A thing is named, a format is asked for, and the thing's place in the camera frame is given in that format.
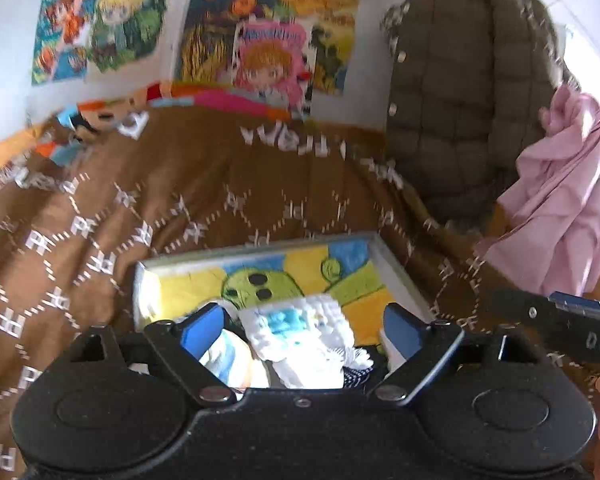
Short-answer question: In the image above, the brown printed blanket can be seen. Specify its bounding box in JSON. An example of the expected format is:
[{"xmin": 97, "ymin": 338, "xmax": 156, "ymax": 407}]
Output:
[{"xmin": 0, "ymin": 84, "xmax": 600, "ymax": 480}]

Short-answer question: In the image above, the pink cloth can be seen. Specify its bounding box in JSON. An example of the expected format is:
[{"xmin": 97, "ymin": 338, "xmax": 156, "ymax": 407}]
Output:
[{"xmin": 472, "ymin": 85, "xmax": 600, "ymax": 297}]

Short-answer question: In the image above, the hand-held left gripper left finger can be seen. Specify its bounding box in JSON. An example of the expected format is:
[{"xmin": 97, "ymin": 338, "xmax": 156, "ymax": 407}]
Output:
[{"xmin": 69, "ymin": 304, "xmax": 242, "ymax": 406}]

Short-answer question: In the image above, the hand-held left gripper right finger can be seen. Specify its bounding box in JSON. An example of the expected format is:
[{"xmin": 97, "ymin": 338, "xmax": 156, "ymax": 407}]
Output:
[{"xmin": 369, "ymin": 302, "xmax": 547, "ymax": 407}]

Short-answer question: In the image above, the orange and yellow wall poster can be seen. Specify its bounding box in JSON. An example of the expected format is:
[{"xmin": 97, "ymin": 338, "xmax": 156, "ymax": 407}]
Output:
[{"xmin": 174, "ymin": 0, "xmax": 360, "ymax": 97}]

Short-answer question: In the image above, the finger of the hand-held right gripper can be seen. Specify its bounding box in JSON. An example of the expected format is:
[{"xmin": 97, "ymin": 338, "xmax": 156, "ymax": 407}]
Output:
[
  {"xmin": 490, "ymin": 287, "xmax": 556, "ymax": 343},
  {"xmin": 549, "ymin": 291, "xmax": 600, "ymax": 315}
]

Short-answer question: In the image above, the white muslin cloth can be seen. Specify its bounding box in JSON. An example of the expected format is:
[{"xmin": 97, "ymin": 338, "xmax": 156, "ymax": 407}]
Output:
[{"xmin": 237, "ymin": 294, "xmax": 374, "ymax": 390}]

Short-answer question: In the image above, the cartoon figures wall poster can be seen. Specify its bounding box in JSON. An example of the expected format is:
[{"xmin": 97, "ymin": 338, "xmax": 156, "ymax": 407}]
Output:
[{"xmin": 30, "ymin": 0, "xmax": 174, "ymax": 87}]

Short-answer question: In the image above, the shallow box with cartoon picture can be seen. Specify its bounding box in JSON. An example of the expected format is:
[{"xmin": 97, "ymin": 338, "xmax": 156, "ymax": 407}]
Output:
[{"xmin": 132, "ymin": 230, "xmax": 434, "ymax": 361}]

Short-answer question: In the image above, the navy striped sock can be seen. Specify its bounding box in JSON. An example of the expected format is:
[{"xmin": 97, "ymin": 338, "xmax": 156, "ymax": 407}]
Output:
[{"xmin": 340, "ymin": 350, "xmax": 392, "ymax": 390}]

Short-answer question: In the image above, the dark quilted jacket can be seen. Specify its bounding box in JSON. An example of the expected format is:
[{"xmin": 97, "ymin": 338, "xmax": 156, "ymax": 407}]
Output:
[{"xmin": 382, "ymin": 0, "xmax": 567, "ymax": 232}]

